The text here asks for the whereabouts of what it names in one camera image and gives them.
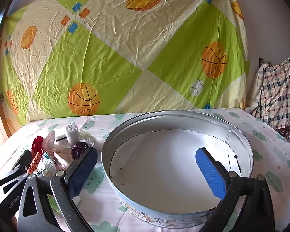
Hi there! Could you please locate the clear plastic bag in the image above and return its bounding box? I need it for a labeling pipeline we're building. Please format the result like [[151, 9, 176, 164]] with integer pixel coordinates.
[[79, 129, 103, 151]]

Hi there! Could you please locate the round metal cookie tin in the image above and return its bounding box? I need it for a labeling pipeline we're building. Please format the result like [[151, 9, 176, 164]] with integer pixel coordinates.
[[101, 110, 254, 226]]

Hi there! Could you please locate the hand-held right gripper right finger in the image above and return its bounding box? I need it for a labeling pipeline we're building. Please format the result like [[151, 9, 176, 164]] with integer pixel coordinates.
[[195, 147, 276, 232]]

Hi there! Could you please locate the white towel with pink edge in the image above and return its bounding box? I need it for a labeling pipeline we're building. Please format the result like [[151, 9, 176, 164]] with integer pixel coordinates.
[[42, 130, 56, 151]]

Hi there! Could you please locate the plaid cloth bag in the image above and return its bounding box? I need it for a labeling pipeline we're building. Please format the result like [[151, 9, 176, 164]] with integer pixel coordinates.
[[257, 57, 290, 131]]

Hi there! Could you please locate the basketball print bed sheet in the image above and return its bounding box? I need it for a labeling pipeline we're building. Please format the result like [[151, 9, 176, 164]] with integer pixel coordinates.
[[0, 0, 250, 126]]

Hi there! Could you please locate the pale pink cloth pouch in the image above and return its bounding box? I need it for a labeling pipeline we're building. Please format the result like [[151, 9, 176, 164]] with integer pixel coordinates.
[[49, 147, 74, 172]]

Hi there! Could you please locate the cream cloth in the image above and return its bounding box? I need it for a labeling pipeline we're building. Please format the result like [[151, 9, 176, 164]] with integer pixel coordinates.
[[246, 70, 265, 110]]

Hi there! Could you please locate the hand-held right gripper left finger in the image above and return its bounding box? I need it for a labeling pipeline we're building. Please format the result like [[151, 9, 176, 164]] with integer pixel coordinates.
[[16, 147, 98, 232]]

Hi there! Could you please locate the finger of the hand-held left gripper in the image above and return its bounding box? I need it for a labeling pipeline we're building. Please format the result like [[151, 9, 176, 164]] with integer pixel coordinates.
[[0, 149, 34, 199]]

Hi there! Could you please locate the red satin cloth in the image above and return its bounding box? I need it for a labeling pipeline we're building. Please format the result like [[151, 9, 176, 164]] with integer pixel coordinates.
[[30, 136, 45, 172]]

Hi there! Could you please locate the purple velvet scrunchie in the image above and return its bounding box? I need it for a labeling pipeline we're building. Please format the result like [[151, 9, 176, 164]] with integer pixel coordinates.
[[70, 142, 90, 160]]

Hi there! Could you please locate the cloud print tablecloth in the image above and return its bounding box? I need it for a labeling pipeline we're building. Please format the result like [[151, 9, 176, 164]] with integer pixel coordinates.
[[0, 107, 290, 232]]

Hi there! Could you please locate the white green tissue packet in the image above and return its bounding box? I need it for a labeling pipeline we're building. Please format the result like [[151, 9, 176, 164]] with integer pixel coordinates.
[[36, 151, 58, 177]]

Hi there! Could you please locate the white gauze roll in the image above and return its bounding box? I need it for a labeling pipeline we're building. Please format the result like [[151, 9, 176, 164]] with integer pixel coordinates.
[[65, 123, 81, 148]]

